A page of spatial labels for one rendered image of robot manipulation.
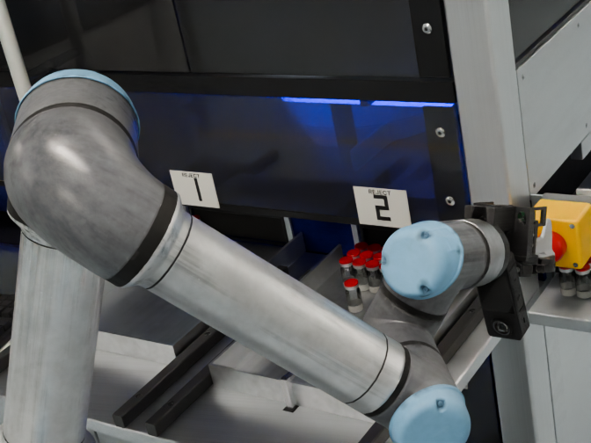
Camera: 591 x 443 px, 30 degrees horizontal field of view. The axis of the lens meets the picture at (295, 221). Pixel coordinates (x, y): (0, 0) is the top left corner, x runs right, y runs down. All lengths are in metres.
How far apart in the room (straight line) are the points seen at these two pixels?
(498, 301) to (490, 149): 0.23
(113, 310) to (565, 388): 0.71
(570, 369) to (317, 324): 0.83
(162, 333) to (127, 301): 0.13
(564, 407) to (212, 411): 0.57
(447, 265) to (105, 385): 0.64
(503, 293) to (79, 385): 0.48
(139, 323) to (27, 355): 0.58
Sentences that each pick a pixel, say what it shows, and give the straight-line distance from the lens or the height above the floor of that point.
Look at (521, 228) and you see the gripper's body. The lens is 1.28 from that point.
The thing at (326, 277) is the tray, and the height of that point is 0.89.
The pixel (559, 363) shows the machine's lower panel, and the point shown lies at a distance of 1.70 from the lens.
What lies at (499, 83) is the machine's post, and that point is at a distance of 1.40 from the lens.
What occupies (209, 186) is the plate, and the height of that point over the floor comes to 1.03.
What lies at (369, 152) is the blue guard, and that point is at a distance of 1.52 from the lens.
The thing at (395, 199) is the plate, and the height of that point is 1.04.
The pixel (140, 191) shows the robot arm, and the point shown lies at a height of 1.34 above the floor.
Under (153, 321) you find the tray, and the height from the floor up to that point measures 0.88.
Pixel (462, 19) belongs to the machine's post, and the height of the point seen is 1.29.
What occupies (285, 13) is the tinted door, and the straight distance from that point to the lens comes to 1.52.
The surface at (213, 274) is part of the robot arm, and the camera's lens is 0.94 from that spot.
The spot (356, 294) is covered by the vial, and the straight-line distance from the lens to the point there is 1.57.
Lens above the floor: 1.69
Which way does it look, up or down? 25 degrees down
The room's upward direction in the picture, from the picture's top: 12 degrees counter-clockwise
